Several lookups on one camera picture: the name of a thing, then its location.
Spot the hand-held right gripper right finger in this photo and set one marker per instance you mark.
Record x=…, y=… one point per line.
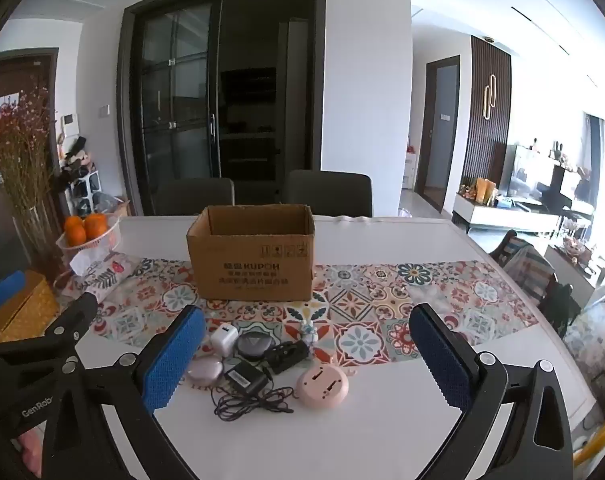
x=442, y=360

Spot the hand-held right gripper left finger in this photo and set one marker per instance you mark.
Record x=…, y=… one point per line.
x=175, y=360

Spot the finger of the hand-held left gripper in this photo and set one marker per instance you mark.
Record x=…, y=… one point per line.
x=2, y=290
x=72, y=320

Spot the black rectangular device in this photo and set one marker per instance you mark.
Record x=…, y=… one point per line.
x=287, y=356

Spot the brown cardboard box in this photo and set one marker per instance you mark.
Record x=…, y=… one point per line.
x=247, y=270

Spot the yellow woven box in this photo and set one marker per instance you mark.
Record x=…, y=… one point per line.
x=25, y=310

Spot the lilac oval case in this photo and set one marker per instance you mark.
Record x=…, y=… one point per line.
x=205, y=370

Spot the white plug charger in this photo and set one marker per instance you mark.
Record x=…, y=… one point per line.
x=222, y=342

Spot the leaf print tissue pouch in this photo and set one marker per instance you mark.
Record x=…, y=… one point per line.
x=102, y=272

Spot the glass vase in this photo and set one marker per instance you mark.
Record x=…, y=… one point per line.
x=35, y=237

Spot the grey round device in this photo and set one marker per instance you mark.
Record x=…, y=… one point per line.
x=254, y=346

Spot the white fruit basket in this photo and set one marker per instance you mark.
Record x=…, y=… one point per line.
x=105, y=245

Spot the orange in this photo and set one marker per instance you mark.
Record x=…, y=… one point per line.
x=96, y=226
x=75, y=232

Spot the patterned tile table runner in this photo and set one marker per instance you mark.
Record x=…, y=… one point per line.
x=372, y=305

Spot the dried flowers in vase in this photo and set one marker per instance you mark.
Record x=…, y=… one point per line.
x=2, y=200

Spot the pink round device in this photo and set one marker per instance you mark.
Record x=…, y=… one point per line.
x=322, y=385

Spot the chair with draped clothes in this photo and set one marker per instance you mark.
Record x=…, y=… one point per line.
x=525, y=257

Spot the dried pink flowers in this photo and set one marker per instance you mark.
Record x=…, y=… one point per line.
x=22, y=150

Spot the white television console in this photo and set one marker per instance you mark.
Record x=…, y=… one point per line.
x=502, y=215

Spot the dark dining chair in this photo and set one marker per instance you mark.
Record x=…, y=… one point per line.
x=327, y=194
x=195, y=196

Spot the orange box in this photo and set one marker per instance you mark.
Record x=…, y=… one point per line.
x=485, y=191

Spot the yellow stool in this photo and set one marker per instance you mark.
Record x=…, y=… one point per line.
x=600, y=442

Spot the flat screen television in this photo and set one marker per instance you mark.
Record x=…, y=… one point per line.
x=542, y=177

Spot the dark hallway door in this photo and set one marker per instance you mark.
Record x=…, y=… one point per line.
x=440, y=130

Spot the dark framed glass sliding door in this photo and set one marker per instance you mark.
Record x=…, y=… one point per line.
x=222, y=100

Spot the white wall intercom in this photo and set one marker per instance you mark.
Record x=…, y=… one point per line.
x=71, y=124

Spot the wall light switch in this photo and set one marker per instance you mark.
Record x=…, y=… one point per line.
x=104, y=110

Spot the gold wall ornament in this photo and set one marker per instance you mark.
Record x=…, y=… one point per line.
x=490, y=97

